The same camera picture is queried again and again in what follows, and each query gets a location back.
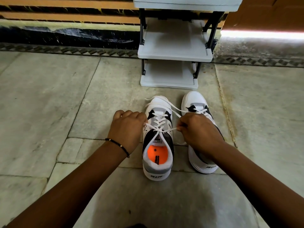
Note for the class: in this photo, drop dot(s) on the person's left hand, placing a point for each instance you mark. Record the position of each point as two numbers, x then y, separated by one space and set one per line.
125 130

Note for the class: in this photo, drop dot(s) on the person's right hand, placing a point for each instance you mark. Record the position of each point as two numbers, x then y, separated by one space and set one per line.
199 132

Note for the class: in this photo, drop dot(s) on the person's left fingers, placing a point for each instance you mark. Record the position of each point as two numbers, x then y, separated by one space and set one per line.
133 114

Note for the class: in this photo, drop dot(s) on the person's right fingers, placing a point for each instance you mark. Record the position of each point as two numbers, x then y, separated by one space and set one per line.
184 122

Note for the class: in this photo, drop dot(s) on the white sneaker with orange insole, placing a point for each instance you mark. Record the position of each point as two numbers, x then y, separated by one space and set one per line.
157 144

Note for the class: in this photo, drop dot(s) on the person's right forearm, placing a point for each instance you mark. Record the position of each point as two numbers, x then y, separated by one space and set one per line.
256 185

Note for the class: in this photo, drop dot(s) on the person's left forearm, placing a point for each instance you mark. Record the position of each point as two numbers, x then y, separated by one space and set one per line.
71 187

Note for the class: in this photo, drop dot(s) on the white black sneaker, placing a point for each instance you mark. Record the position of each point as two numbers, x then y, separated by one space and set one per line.
201 149

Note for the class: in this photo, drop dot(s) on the grey plastic shoe rack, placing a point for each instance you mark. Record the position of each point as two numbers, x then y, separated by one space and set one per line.
178 42

